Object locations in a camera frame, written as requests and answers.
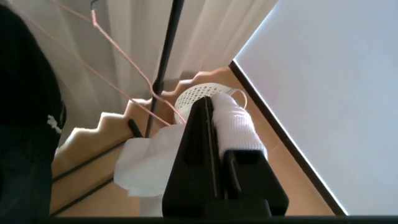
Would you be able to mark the pink clothes hanger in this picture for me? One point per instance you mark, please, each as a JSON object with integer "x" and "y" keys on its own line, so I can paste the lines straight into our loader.
{"x": 94, "y": 18}

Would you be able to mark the black clothes rack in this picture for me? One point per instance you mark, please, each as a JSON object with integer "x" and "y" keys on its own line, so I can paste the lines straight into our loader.
{"x": 168, "y": 46}

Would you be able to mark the white laundry basket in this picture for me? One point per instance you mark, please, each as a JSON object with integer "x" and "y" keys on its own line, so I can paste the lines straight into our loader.
{"x": 192, "y": 96}

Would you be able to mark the black shorts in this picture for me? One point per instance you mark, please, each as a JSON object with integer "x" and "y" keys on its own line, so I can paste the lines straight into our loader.
{"x": 25, "y": 93}

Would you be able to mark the beige curtain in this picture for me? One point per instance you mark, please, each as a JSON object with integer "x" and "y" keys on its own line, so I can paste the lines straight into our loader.
{"x": 202, "y": 31}

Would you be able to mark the white garment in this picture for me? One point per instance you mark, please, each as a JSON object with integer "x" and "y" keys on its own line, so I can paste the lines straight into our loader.
{"x": 140, "y": 165}

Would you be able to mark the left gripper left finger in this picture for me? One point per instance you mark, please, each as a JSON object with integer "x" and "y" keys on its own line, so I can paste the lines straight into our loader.
{"x": 192, "y": 180}

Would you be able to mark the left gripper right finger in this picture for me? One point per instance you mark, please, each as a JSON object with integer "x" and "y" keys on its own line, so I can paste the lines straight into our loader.
{"x": 258, "y": 183}

